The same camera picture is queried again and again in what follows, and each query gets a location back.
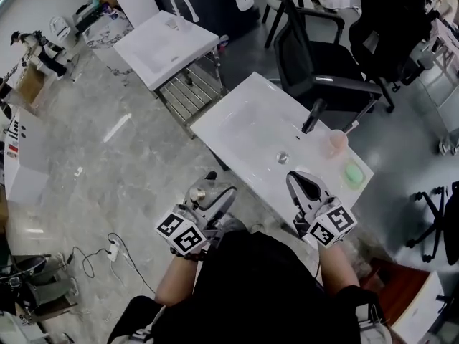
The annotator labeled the black cable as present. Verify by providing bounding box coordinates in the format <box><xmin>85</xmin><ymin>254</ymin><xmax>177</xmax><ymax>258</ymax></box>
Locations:
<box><xmin>67</xmin><ymin>232</ymin><xmax>157</xmax><ymax>294</ymax></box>

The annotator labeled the white washbasin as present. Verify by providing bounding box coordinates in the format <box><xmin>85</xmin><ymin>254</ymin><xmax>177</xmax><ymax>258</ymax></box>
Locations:
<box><xmin>113</xmin><ymin>9</ymin><xmax>220</xmax><ymax>91</ymax></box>

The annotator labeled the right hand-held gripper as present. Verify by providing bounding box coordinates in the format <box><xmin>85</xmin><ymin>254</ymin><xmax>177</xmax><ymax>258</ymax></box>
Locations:
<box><xmin>285</xmin><ymin>171</ymin><xmax>358</xmax><ymax>249</ymax></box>

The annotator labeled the black mesh office chair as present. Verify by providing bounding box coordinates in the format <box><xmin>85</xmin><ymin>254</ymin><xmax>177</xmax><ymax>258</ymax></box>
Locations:
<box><xmin>264</xmin><ymin>0</ymin><xmax>396</xmax><ymax>129</ymax></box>

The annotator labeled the pink translucent cup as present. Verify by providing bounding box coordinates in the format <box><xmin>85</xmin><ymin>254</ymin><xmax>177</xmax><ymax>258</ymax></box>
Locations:
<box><xmin>319</xmin><ymin>129</ymin><xmax>349</xmax><ymax>160</ymax></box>

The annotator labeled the person's black clothing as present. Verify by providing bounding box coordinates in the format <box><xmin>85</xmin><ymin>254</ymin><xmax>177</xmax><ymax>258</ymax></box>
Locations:
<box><xmin>106</xmin><ymin>227</ymin><xmax>390</xmax><ymax>344</ymax></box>

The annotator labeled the person's right forearm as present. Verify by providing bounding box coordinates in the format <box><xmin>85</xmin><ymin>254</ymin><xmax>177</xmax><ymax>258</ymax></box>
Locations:
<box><xmin>317</xmin><ymin>242</ymin><xmax>361</xmax><ymax>294</ymax></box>

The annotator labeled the brown wooden cabinet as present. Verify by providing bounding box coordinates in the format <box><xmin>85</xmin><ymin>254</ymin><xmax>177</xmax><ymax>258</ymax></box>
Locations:
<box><xmin>358</xmin><ymin>257</ymin><xmax>453</xmax><ymax>333</ymax></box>

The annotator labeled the black padded office chair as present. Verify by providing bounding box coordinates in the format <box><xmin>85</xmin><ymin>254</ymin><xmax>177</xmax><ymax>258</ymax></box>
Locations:
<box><xmin>349</xmin><ymin>0</ymin><xmax>443</xmax><ymax>87</ymax></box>

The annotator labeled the clear soap dish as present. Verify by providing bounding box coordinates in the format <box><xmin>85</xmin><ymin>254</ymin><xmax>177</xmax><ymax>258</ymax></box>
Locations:
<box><xmin>340</xmin><ymin>158</ymin><xmax>368</xmax><ymax>192</ymax></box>

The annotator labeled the clear bottle with gold cap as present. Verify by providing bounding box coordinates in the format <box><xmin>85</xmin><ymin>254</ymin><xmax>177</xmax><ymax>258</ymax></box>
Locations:
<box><xmin>184</xmin><ymin>177</ymin><xmax>230</xmax><ymax>215</ymax></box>

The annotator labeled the white curved faucet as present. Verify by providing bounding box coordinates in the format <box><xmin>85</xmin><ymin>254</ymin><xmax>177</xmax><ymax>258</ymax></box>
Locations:
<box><xmin>169</xmin><ymin>0</ymin><xmax>201</xmax><ymax>23</ymax></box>

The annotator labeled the white power strip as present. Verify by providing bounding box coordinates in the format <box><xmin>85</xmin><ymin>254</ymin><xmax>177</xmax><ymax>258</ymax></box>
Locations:
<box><xmin>107</xmin><ymin>239</ymin><xmax>121</xmax><ymax>263</ymax></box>

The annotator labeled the small white appliance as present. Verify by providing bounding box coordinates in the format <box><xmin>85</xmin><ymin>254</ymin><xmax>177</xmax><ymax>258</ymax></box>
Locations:
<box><xmin>49</xmin><ymin>15</ymin><xmax>72</xmax><ymax>42</ymax></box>

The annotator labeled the white display shelf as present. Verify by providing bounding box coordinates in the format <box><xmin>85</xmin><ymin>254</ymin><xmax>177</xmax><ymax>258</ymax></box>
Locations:
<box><xmin>2</xmin><ymin>101</ymin><xmax>52</xmax><ymax>209</ymax></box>

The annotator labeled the dark bead bracelet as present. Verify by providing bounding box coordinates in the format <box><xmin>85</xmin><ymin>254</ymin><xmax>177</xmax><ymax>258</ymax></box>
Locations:
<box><xmin>169</xmin><ymin>246</ymin><xmax>209</xmax><ymax>264</ymax></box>

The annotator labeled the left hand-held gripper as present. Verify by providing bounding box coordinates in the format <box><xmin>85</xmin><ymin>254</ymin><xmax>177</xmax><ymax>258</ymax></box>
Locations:
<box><xmin>154</xmin><ymin>171</ymin><xmax>237</xmax><ymax>257</ymax></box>

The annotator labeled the green soap bar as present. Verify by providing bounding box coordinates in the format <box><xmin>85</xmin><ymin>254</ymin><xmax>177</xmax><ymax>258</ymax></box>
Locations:
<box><xmin>344</xmin><ymin>160</ymin><xmax>364</xmax><ymax>186</ymax></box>

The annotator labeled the black chair wheel base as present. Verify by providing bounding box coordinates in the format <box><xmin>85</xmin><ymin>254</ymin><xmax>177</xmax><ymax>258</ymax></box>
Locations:
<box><xmin>406</xmin><ymin>180</ymin><xmax>459</xmax><ymax>266</ymax></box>

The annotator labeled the person's left forearm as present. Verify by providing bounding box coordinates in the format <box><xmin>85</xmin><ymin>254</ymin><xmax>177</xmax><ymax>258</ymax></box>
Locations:
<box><xmin>154</xmin><ymin>252</ymin><xmax>209</xmax><ymax>306</ymax></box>

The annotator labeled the black faucet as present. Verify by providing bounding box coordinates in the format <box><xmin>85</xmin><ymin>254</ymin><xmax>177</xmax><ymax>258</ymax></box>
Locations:
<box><xmin>301</xmin><ymin>98</ymin><xmax>328</xmax><ymax>134</ymax></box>

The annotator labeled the white sink counter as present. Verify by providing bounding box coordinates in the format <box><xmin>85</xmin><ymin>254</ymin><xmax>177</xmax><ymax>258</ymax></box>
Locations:
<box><xmin>189</xmin><ymin>72</ymin><xmax>374</xmax><ymax>229</ymax></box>

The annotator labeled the metal washbasin stand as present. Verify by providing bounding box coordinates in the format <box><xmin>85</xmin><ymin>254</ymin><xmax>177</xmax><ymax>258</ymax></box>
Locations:
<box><xmin>153</xmin><ymin>44</ymin><xmax>230</xmax><ymax>129</ymax></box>

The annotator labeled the cardboard box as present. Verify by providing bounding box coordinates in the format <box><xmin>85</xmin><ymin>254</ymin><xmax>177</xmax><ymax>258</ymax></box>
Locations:
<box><xmin>15</xmin><ymin>62</ymin><xmax>48</xmax><ymax>108</ymax></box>

